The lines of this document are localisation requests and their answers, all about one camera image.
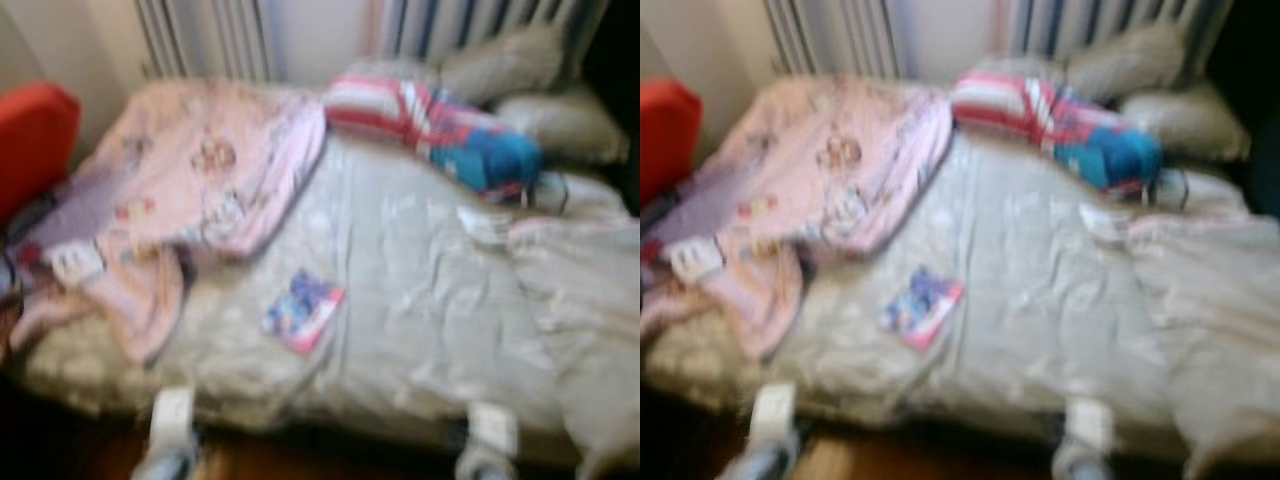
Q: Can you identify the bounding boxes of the grey floral duvet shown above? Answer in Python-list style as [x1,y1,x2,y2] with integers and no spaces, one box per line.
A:
[1130,212,1280,480]
[505,215,641,480]

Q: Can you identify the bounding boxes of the white tissue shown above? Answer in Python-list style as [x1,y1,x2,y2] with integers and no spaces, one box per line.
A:
[458,205,513,248]
[1078,203,1131,246]

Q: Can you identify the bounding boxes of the dark patterned cloth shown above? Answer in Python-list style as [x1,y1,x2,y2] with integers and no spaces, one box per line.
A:
[0,235,29,336]
[640,230,669,301]

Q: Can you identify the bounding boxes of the clear glass cup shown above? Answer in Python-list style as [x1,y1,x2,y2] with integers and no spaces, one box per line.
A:
[1150,168,1191,211]
[530,170,571,214]

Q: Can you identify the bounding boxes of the red sofa cushion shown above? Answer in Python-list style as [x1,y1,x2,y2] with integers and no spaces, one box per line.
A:
[0,82,83,226]
[640,78,703,206]

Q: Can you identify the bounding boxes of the pink cartoon print blanket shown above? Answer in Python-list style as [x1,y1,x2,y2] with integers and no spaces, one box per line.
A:
[640,78,954,361]
[5,80,329,366]

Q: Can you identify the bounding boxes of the grey floral bedsheet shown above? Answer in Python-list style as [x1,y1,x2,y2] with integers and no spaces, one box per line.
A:
[645,78,1280,471]
[15,80,641,471]

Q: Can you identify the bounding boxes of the grey striped curtain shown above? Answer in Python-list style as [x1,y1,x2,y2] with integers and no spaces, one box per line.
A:
[135,0,276,83]
[765,0,901,81]
[1005,0,1236,59]
[375,0,611,61]

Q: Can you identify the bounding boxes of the colourful comic book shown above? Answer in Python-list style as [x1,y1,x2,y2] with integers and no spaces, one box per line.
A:
[260,268,348,358]
[880,265,966,353]

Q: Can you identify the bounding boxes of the red white blue bolster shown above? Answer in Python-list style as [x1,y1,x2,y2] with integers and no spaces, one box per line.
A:
[950,70,1166,193]
[322,72,546,196]

